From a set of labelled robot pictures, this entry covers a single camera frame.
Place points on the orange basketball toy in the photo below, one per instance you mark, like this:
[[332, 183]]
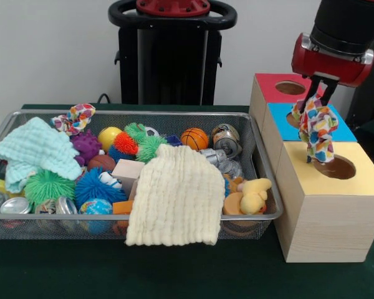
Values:
[[194, 137]]

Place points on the mint waffle cloth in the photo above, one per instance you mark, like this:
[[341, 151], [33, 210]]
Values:
[[34, 146]]

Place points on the black upright panel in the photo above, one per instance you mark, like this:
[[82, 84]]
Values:
[[372, 102]]

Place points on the purple knobby ball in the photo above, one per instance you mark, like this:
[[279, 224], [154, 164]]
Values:
[[85, 146]]

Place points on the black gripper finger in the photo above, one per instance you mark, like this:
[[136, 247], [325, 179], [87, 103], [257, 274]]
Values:
[[311, 92], [328, 92]]

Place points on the cream waffle cloth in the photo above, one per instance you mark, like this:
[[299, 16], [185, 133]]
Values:
[[174, 199]]

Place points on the green spiky ball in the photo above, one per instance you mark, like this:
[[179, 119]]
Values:
[[48, 187]]

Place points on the yellow plush duck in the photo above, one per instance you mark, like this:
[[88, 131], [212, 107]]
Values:
[[252, 196]]

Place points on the globe print ball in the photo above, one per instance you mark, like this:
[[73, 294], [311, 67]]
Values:
[[95, 207]]

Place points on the blue spiky ball with eyes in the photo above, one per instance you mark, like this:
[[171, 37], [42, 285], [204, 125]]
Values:
[[93, 187]]

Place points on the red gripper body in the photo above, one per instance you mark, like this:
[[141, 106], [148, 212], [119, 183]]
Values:
[[330, 67]]

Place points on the wooden box with three holes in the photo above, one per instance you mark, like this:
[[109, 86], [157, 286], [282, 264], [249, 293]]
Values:
[[330, 224]]

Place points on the colourful patterned cloth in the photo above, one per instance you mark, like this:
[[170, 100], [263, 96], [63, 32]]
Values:
[[78, 116], [318, 130]]

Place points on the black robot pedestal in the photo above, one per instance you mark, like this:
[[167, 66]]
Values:
[[162, 68]]

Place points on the shallow mesh bin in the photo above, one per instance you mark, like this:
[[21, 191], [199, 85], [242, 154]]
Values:
[[50, 227]]

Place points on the yellow ball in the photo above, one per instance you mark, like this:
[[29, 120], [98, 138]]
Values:
[[109, 137]]

